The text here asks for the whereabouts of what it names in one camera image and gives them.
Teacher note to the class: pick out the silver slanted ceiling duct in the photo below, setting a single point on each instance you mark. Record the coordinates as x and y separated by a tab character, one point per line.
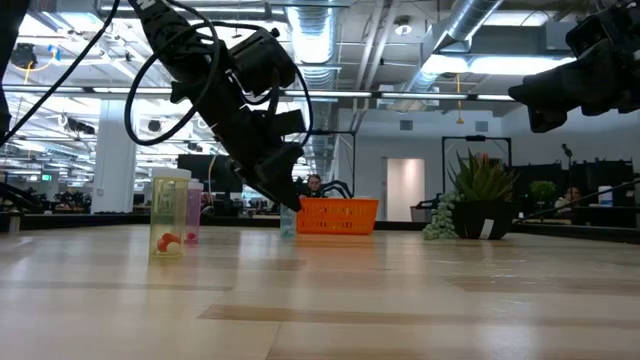
465	20

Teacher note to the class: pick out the small green plant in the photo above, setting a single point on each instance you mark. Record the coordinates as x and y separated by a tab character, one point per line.
542	190

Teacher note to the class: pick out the white door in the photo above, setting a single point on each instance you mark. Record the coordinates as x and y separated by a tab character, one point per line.
405	190

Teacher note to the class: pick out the black ceiling device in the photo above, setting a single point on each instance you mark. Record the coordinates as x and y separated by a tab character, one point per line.
24	56

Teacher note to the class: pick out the succulent plant in black pot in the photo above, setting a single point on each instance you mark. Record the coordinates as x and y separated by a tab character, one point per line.
482	220

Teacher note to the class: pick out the white column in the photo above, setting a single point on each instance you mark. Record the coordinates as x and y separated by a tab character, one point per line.
114	165

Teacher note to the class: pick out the narrow black station frame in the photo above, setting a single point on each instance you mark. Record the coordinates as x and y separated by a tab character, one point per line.
475	138

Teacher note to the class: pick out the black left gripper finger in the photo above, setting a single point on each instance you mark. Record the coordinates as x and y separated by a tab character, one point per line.
277	175
248	177

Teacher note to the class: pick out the silver round ceiling duct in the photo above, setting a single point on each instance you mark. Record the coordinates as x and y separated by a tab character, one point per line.
312	35

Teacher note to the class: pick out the yellow pill bottle white cap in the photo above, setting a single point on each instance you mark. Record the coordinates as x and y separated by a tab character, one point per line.
170	215

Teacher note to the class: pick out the pink pill bottle white cap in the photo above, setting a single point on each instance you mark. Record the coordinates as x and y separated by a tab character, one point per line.
196	215

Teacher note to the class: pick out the round ceiling sensor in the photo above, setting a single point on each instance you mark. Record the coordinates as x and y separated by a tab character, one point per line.
403	27

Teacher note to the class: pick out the overhead led light bar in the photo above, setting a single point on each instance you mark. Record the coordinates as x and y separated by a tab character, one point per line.
325	93

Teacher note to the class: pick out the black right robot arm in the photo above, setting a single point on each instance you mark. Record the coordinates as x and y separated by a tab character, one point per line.
595	30

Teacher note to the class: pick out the black microphone stand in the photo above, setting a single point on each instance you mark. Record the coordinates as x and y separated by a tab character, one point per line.
566	150

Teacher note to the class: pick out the wide black station frame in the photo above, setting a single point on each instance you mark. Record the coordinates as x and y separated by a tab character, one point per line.
330	132

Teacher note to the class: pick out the orange plastic basket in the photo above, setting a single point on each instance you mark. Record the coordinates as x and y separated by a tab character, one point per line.
337	217

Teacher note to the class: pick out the green pill bottle white cap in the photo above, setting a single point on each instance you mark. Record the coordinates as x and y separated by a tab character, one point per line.
287	225

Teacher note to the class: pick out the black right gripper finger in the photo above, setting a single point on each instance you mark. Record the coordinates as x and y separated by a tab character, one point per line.
575	72
545	105

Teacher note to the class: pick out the white container blue label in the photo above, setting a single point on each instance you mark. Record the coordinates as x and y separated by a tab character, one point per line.
605	196

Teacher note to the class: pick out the grey bin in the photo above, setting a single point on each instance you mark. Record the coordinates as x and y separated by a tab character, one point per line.
420	214

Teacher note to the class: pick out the black diagonal frame strut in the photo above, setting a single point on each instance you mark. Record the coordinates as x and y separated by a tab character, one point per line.
590	197

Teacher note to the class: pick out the person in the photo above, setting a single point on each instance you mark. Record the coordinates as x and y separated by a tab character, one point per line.
314	185
570	197

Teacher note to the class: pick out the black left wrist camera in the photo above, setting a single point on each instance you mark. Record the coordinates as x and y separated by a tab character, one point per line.
289	122

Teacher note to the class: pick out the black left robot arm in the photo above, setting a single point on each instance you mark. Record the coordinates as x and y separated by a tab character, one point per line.
170	40

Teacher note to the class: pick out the black monitor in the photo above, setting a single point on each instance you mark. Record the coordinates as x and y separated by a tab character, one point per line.
222	182

